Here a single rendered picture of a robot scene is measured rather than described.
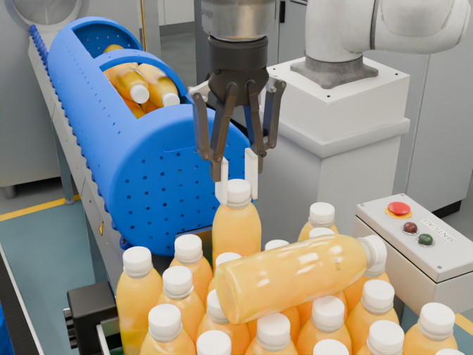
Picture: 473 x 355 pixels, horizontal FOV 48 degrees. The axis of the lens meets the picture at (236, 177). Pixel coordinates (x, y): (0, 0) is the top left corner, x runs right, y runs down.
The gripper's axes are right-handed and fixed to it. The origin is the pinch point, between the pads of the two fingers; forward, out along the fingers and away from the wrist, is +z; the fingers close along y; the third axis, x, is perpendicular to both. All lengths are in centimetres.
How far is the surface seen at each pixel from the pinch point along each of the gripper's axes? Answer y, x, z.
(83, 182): 15, -69, 34
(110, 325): 19.7, -3.3, 24.2
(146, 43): -26, -159, 23
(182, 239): 8.2, -0.5, 9.0
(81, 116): 15, -49, 7
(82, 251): 13, -164, 123
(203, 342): 12.1, 19.6, 8.7
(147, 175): 8.8, -18.2, 7.3
